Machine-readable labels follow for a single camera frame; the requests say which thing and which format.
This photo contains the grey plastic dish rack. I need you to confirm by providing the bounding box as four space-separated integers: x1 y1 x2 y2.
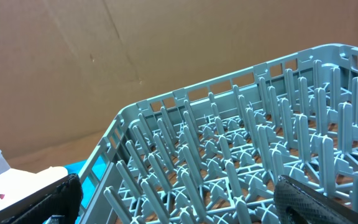
78 44 358 223

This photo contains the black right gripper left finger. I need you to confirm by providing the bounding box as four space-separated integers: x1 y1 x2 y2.
0 173 83 224

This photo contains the teal plastic tray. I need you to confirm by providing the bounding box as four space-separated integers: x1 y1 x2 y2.
64 156 106 208

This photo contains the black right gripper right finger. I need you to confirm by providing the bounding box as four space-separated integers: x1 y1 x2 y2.
273 175 358 224

